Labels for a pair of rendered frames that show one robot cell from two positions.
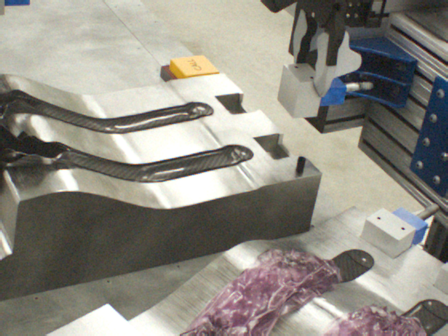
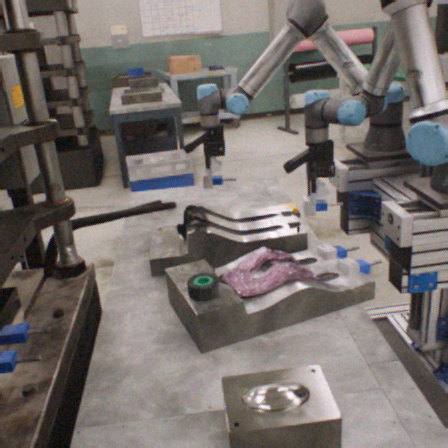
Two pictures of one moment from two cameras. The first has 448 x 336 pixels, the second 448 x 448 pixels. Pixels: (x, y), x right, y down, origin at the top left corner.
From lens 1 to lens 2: 80 cm
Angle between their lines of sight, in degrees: 27
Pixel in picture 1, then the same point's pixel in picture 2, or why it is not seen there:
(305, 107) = (309, 211)
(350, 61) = (323, 191)
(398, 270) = (325, 264)
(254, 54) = not seen: hidden behind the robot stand
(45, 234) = (198, 247)
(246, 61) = not seen: hidden behind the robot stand
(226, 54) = not seen: hidden behind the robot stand
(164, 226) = (243, 248)
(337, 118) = (355, 228)
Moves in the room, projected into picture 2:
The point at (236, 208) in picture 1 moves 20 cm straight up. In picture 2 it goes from (271, 244) to (268, 183)
